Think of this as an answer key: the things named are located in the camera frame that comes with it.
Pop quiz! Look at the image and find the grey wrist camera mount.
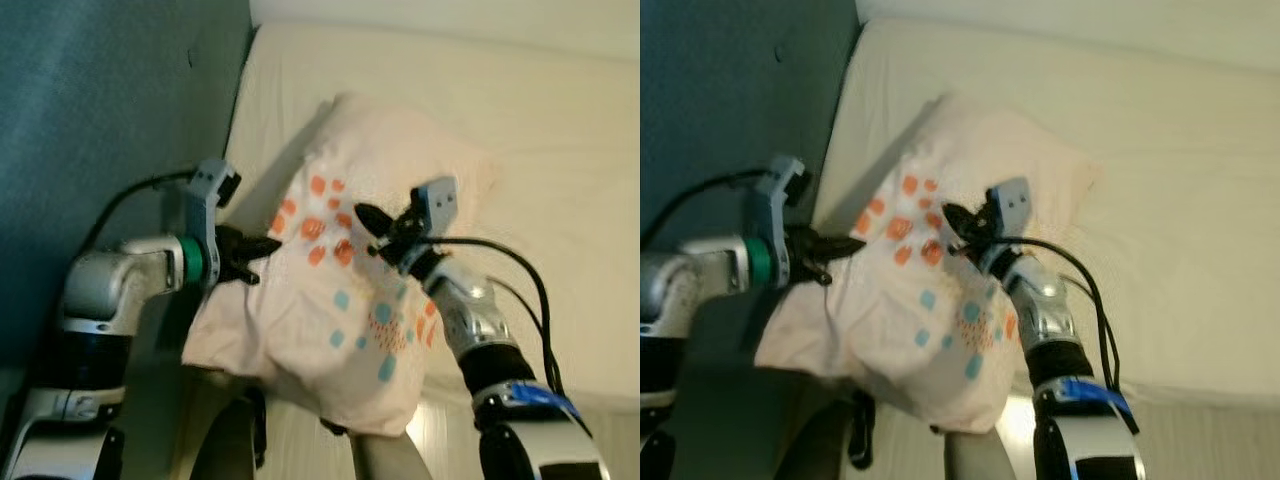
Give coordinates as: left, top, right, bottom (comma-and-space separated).
762, 155, 811, 289
985, 177, 1034, 243
182, 158, 243, 293
408, 177, 460, 243

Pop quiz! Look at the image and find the pink pillow with coloured spots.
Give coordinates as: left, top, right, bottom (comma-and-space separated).
755, 90, 1103, 435
182, 93, 503, 439

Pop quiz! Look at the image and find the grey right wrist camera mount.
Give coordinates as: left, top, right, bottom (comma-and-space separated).
408, 177, 460, 243
985, 177, 1034, 243

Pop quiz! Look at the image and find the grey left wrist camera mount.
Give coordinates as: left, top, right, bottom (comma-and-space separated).
762, 155, 811, 289
182, 158, 243, 293

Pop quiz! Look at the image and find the grey right robot leg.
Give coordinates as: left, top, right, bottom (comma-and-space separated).
350, 430, 433, 480
945, 430, 1013, 480

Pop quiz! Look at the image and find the grey robot leg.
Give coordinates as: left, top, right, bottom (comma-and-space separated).
350, 430, 433, 480
945, 430, 1013, 480
778, 388, 877, 480
188, 388, 267, 480

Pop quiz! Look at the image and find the grey left robot leg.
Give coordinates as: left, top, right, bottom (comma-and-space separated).
188, 388, 267, 480
778, 388, 877, 480

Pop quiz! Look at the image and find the mattress with cream sheet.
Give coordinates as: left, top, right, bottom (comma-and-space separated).
225, 22, 641, 403
815, 18, 1280, 409

